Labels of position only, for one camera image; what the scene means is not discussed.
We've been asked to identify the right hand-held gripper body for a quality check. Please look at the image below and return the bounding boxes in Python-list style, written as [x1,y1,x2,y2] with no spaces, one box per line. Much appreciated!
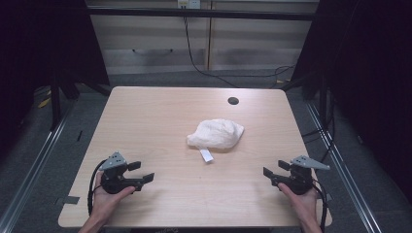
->
[277,154,331,196]

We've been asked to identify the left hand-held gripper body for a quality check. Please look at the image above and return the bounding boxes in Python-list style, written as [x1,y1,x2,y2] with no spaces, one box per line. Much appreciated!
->
[98,150,144,195]

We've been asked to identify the white towel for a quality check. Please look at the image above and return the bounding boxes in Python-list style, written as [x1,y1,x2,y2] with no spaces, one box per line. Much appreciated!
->
[186,117,246,164]

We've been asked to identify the person's right hand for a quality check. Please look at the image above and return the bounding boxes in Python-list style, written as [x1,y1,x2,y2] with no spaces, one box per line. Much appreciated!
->
[277,182,321,225]

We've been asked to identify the person's left hand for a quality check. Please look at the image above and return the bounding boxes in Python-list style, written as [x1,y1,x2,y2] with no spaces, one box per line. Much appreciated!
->
[91,170,137,225]

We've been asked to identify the black metal stand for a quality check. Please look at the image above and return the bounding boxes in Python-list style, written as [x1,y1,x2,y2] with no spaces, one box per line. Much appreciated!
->
[48,72,82,132]
[300,72,335,130]

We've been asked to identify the yellow floor tape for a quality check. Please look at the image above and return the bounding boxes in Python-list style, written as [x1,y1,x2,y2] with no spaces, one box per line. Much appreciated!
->
[37,96,52,110]

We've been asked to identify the dark curtain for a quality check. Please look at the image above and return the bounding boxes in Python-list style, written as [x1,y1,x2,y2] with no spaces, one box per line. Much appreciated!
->
[291,0,412,203]
[0,0,111,156]

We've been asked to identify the left hand-held gripper black cable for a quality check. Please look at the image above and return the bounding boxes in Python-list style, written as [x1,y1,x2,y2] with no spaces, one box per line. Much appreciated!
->
[86,158,108,216]

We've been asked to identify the hand-held gripper black cable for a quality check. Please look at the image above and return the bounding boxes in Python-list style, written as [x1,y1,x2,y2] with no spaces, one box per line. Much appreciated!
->
[86,158,108,216]
[310,177,329,233]

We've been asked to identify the right hand-held gripper black cable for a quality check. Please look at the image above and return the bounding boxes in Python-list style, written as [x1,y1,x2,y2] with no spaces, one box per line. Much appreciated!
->
[310,177,329,233]

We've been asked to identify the metal floor rail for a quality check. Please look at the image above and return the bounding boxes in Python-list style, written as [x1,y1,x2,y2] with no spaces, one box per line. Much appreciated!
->
[0,105,76,233]
[305,102,384,233]

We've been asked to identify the black cables beside stand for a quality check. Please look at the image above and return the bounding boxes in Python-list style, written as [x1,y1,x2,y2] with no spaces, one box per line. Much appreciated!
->
[302,90,336,164]

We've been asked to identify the long black floor cable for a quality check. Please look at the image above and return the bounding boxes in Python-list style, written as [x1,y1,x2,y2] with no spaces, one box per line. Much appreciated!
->
[183,16,296,89]

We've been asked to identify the black horizontal frame bar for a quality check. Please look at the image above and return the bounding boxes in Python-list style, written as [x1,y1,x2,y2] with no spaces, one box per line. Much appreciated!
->
[86,7,321,22]

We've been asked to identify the white wall socket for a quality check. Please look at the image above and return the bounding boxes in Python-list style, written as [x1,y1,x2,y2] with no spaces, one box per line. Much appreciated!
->
[177,0,202,10]

